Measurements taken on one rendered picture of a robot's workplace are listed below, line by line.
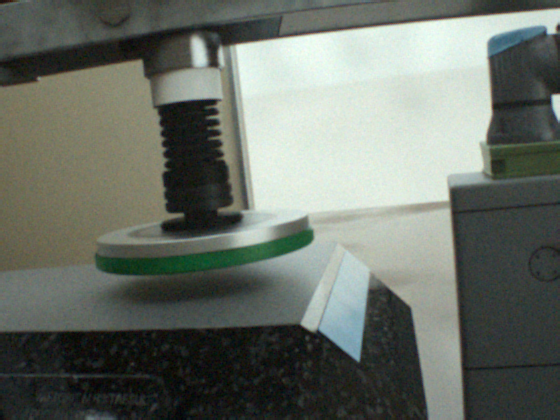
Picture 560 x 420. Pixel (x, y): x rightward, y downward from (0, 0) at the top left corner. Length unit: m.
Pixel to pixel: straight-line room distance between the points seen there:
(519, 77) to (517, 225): 0.35
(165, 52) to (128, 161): 5.57
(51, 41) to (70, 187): 5.98
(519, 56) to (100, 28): 1.09
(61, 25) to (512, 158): 1.05
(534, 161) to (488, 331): 0.40
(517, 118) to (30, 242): 6.09
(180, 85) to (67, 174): 6.00
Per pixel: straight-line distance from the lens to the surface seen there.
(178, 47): 0.56
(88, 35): 0.56
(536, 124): 1.45
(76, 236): 6.57
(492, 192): 1.33
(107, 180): 6.27
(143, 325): 0.47
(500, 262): 1.35
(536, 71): 1.46
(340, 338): 0.45
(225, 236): 0.49
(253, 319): 0.44
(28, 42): 0.57
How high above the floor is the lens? 0.96
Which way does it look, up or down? 5 degrees down
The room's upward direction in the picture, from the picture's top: 7 degrees counter-clockwise
